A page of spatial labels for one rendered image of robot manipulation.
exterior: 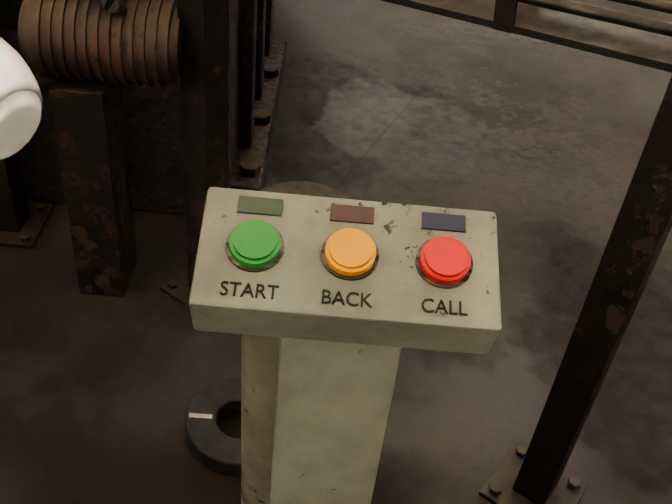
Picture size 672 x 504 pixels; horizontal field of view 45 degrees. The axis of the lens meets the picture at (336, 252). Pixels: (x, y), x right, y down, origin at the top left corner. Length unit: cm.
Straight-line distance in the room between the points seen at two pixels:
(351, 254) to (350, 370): 11
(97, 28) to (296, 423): 67
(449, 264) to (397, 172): 120
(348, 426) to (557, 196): 121
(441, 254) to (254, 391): 37
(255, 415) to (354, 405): 27
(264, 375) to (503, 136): 126
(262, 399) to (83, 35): 57
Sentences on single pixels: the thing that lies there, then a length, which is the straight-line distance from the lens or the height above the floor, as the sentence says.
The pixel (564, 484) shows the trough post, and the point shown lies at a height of 1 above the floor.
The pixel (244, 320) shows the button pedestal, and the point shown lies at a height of 56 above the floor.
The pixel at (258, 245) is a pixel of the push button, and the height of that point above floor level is 61.
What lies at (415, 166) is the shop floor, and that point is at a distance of 187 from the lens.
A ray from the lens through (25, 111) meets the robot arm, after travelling 71.
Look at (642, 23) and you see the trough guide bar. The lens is 83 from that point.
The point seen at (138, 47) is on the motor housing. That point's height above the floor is 49.
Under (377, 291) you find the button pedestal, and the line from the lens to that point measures 63.
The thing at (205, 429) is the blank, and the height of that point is 4.
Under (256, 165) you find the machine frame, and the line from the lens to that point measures 165.
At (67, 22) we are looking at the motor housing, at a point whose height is 51.
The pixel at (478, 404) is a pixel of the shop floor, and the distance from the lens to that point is 137.
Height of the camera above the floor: 101
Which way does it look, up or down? 40 degrees down
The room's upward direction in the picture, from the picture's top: 6 degrees clockwise
